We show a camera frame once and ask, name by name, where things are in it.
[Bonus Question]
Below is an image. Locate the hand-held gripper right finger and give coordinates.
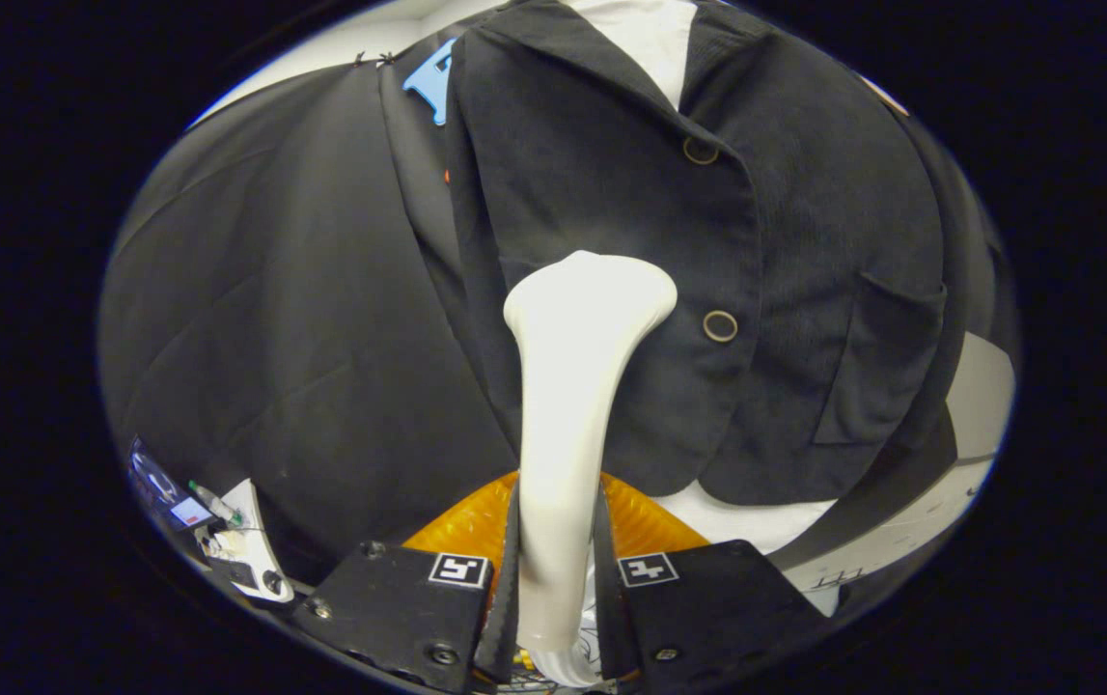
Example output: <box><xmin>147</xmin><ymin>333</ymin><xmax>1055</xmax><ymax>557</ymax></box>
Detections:
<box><xmin>595</xmin><ymin>473</ymin><xmax>829</xmax><ymax>681</ymax></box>

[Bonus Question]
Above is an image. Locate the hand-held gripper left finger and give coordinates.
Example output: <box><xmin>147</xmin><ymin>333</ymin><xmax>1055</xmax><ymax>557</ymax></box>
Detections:
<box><xmin>288</xmin><ymin>473</ymin><xmax>522</xmax><ymax>694</ymax></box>

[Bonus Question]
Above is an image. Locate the white garment steamer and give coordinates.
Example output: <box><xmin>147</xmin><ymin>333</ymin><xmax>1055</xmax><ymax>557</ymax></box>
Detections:
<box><xmin>503</xmin><ymin>251</ymin><xmax>679</xmax><ymax>688</ymax></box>

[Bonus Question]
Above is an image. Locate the black jacket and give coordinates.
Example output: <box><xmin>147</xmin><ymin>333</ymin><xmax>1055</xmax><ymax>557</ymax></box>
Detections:
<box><xmin>381</xmin><ymin>0</ymin><xmax>974</xmax><ymax>570</ymax></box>

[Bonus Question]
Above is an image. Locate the white mannequin torso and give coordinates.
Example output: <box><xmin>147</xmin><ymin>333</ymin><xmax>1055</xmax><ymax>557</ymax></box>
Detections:
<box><xmin>563</xmin><ymin>0</ymin><xmax>839</xmax><ymax>556</ymax></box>

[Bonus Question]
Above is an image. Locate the white plastic device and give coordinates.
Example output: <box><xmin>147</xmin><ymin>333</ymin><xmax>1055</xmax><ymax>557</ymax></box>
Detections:
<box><xmin>208</xmin><ymin>478</ymin><xmax>295</xmax><ymax>604</ymax></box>

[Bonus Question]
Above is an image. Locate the small device with screen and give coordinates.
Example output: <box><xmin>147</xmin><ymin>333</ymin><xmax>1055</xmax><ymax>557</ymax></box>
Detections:
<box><xmin>170</xmin><ymin>495</ymin><xmax>216</xmax><ymax>530</ymax></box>

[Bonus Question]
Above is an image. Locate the grey and beige cabinet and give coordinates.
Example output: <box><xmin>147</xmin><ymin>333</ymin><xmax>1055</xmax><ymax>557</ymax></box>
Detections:
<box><xmin>785</xmin><ymin>331</ymin><xmax>1015</xmax><ymax>619</ymax></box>

